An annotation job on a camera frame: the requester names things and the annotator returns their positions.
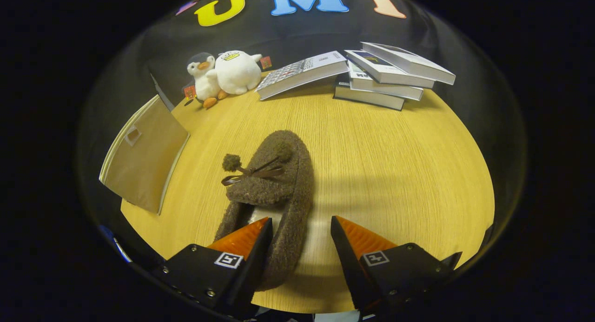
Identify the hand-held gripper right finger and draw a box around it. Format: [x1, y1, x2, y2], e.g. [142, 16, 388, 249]
[331, 215, 463, 312]

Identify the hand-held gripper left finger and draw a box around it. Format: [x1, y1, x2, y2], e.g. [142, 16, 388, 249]
[152, 217, 274, 315]

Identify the brown fuzzy slipper shoe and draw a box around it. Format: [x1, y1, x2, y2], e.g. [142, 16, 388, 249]
[213, 130, 315, 292]

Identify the beige fabric storage box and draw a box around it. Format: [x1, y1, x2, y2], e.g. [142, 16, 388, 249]
[99, 94, 191, 216]

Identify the dark grey book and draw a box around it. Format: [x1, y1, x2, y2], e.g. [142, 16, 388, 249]
[334, 73, 405, 111]

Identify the white paperback book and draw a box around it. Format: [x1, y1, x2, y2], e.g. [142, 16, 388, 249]
[348, 61, 424, 101]

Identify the grey penguin plush toy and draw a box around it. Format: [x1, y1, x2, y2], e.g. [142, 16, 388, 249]
[185, 52, 228, 110]

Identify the white duck plush toy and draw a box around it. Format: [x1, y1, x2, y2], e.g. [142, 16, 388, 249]
[215, 50, 263, 95]

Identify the grey patterned cover book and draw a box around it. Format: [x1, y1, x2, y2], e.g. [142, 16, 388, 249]
[256, 51, 349, 100]

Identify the white book dark cover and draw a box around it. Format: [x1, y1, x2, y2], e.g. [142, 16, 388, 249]
[360, 42, 456, 85]

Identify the black backdrop cloth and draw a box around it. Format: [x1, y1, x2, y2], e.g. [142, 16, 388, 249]
[77, 0, 528, 267]

